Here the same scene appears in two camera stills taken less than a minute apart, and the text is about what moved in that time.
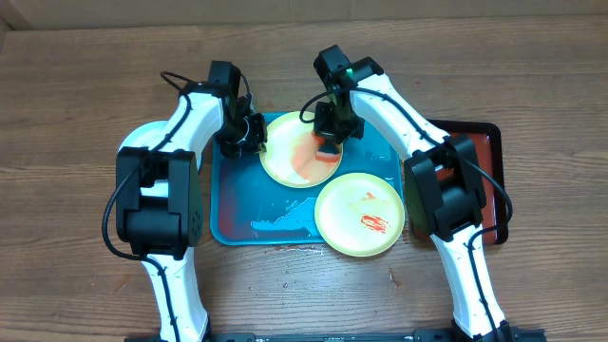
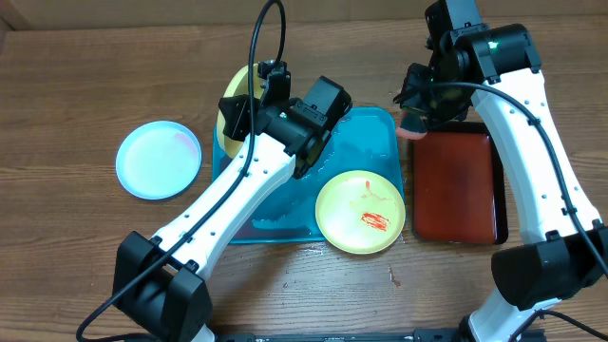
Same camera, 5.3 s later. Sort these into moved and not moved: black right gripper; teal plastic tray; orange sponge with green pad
Moved: orange sponge with green pad; black right gripper
Not moved: teal plastic tray
